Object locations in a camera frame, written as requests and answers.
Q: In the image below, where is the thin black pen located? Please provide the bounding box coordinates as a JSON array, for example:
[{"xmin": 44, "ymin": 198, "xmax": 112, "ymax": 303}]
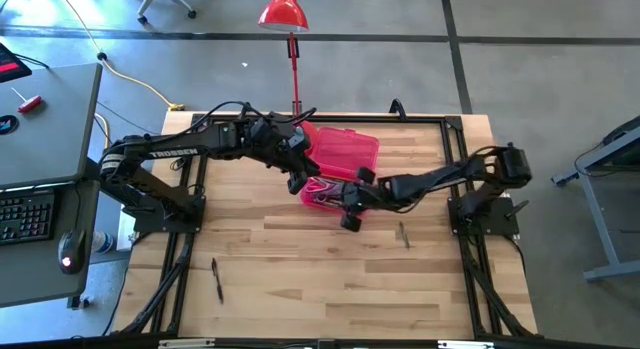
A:
[{"xmin": 210, "ymin": 257, "xmax": 225, "ymax": 306}]

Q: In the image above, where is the blue-grey metal cart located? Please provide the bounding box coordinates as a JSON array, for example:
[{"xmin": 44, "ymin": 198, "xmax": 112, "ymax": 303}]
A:
[{"xmin": 549, "ymin": 113, "xmax": 640, "ymax": 283}]

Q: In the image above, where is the pink plastic pencil box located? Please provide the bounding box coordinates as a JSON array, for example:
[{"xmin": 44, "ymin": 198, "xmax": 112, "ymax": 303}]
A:
[{"xmin": 298, "ymin": 126, "xmax": 381, "ymax": 215}]

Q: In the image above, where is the black aluminium table frame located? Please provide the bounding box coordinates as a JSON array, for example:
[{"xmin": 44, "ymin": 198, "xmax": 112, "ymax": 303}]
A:
[{"xmin": 112, "ymin": 98, "xmax": 539, "ymax": 340}]

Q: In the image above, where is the red-handled screwdriver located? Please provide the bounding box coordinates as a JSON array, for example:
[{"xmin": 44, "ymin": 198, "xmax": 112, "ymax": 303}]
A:
[{"xmin": 10, "ymin": 86, "xmax": 44, "ymax": 114}]

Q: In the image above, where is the white bottle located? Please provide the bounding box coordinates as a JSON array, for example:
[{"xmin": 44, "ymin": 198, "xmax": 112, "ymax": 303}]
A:
[{"xmin": 91, "ymin": 230, "xmax": 115, "ymax": 254}]

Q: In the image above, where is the round black sticker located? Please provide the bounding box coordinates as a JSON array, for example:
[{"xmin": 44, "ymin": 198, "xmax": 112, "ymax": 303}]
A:
[{"xmin": 0, "ymin": 113, "xmax": 20, "ymax": 136}]

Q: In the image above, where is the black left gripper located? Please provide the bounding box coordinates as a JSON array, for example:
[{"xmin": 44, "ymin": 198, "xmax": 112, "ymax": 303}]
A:
[{"xmin": 267, "ymin": 119, "xmax": 322, "ymax": 196}]

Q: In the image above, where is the yellow extension cord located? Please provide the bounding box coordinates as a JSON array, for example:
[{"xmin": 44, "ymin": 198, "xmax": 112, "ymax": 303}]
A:
[
  {"xmin": 54, "ymin": 0, "xmax": 186, "ymax": 113},
  {"xmin": 93, "ymin": 112, "xmax": 112, "ymax": 150}
]

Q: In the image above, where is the black computer mouse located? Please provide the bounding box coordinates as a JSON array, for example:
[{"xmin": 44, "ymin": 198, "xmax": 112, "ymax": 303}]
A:
[{"xmin": 57, "ymin": 228, "xmax": 87, "ymax": 276}]

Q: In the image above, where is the black keyboard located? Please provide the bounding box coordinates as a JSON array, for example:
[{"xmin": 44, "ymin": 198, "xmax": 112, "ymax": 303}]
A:
[{"xmin": 0, "ymin": 188, "xmax": 56, "ymax": 246}]

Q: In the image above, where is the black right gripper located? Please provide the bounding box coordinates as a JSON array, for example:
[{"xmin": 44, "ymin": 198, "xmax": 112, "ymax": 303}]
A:
[{"xmin": 329, "ymin": 167, "xmax": 396, "ymax": 234}]

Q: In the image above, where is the red desk lamp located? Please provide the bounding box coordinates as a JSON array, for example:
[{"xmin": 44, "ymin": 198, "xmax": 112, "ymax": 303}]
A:
[{"xmin": 257, "ymin": 0, "xmax": 320, "ymax": 153}]

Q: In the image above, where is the black tablet with red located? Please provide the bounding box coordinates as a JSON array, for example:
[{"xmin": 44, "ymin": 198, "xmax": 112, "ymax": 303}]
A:
[{"xmin": 0, "ymin": 41, "xmax": 33, "ymax": 84}]

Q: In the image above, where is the grey desk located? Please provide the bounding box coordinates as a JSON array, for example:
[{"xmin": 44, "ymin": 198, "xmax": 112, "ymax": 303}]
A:
[{"xmin": 0, "ymin": 62, "xmax": 104, "ymax": 310}]

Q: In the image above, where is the grey chair base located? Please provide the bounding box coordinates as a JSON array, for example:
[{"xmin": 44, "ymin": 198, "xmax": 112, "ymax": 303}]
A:
[{"xmin": 127, "ymin": 0, "xmax": 197, "ymax": 26}]

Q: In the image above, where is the silver metal bracket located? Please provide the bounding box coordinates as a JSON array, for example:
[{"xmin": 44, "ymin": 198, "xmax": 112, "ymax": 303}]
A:
[
  {"xmin": 158, "ymin": 338, "xmax": 216, "ymax": 349},
  {"xmin": 437, "ymin": 340, "xmax": 496, "ymax": 349}
]

